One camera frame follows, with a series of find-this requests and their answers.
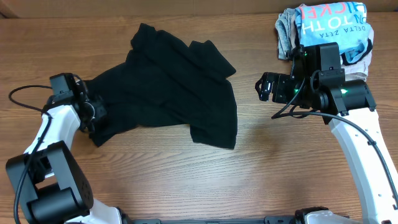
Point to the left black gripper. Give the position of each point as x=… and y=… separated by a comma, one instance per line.
x=94, y=112

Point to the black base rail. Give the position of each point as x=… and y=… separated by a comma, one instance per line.
x=285, y=219

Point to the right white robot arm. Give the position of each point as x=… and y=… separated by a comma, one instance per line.
x=317, y=86

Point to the grey folded garment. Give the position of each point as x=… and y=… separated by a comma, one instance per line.
x=287, y=33

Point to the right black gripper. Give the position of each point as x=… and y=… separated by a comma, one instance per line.
x=282, y=81

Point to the black t-shirt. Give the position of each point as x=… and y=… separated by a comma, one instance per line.
x=165, y=82

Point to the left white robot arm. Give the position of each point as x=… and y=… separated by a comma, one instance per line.
x=49, y=185

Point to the light blue printed t-shirt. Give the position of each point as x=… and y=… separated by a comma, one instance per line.
x=344, y=23

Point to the beige folded garment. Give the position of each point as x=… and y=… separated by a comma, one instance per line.
x=358, y=70

